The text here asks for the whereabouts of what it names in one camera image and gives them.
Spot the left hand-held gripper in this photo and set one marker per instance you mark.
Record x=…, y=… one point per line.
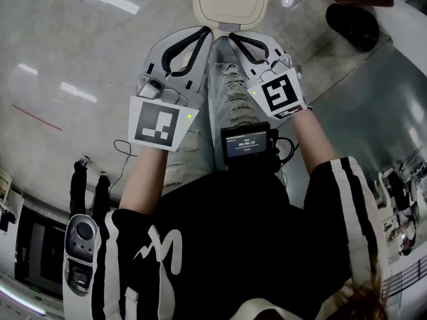
x=156, y=125

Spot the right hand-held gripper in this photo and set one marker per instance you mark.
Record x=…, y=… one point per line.
x=280, y=93

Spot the person's left forearm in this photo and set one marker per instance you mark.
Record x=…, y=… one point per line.
x=143, y=178

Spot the person's right forearm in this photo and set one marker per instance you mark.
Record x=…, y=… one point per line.
x=313, y=142

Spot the light ripped jeans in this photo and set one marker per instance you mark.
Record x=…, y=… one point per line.
x=227, y=88

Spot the small black screen device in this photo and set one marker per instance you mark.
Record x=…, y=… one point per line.
x=247, y=143

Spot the black bagged waste bin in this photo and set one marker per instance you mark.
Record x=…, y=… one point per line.
x=352, y=27

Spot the white square pillar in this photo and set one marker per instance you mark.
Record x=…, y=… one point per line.
x=407, y=25

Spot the black white striped shirt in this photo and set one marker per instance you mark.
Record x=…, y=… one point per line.
x=233, y=245

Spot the grey hand-held device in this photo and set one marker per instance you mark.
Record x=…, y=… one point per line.
x=81, y=245

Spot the black metal railing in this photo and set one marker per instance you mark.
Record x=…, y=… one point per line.
x=405, y=277

